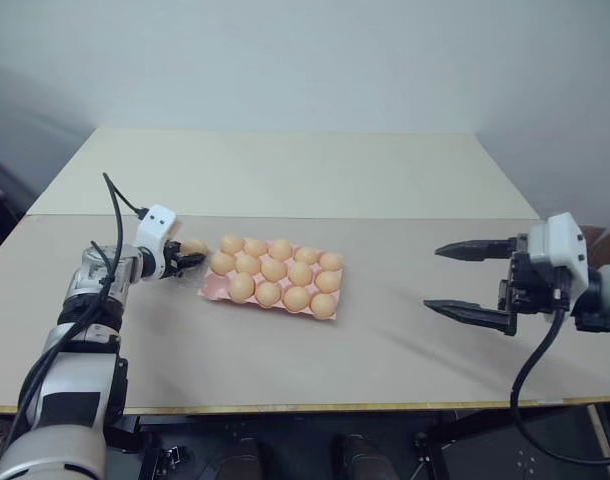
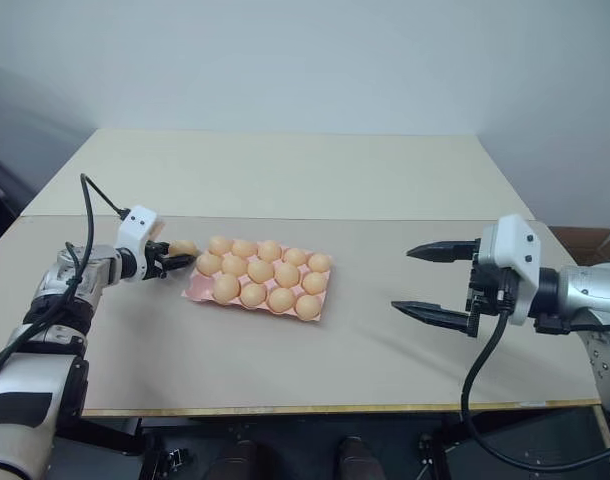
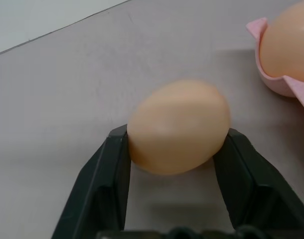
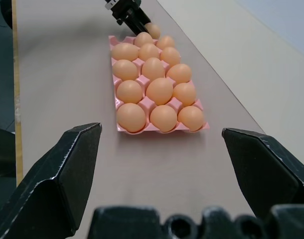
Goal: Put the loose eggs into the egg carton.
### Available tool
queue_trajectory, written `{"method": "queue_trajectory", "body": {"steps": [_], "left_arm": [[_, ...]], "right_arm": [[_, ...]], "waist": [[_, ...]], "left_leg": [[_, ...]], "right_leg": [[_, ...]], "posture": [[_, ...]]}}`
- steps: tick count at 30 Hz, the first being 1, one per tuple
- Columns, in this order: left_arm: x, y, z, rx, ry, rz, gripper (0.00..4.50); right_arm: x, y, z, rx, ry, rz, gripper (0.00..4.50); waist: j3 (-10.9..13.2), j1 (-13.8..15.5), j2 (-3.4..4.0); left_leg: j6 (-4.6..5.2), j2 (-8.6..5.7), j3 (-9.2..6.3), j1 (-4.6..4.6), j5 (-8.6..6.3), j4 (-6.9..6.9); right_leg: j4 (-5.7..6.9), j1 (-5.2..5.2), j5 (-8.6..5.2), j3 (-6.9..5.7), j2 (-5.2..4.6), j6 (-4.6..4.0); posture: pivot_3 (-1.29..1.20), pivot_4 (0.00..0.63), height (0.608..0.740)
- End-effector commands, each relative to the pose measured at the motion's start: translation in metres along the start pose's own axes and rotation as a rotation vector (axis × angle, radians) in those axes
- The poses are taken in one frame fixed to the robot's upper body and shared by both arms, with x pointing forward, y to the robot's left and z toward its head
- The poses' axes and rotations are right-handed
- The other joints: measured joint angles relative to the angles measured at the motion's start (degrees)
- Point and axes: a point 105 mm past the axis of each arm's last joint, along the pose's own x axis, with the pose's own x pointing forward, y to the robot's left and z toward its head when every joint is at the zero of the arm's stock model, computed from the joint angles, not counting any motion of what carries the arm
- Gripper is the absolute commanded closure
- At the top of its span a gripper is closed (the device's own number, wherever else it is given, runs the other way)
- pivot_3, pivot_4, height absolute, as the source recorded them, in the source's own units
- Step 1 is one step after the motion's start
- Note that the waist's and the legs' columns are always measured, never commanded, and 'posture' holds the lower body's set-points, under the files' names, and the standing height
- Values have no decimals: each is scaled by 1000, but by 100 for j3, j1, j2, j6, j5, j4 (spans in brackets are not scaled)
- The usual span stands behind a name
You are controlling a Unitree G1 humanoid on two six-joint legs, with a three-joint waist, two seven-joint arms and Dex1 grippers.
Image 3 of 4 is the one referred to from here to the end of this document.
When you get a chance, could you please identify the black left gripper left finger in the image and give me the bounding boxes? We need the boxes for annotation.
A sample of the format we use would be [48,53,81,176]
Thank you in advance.
[63,125,132,239]

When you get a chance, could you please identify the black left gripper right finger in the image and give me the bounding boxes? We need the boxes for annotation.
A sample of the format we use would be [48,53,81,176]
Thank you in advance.
[212,127,304,239]

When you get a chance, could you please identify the beige egg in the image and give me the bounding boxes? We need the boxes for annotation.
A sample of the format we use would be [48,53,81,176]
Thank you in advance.
[259,0,304,84]
[127,79,230,176]

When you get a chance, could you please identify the pink egg tray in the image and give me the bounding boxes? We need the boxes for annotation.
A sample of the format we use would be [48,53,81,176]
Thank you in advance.
[246,18,304,116]

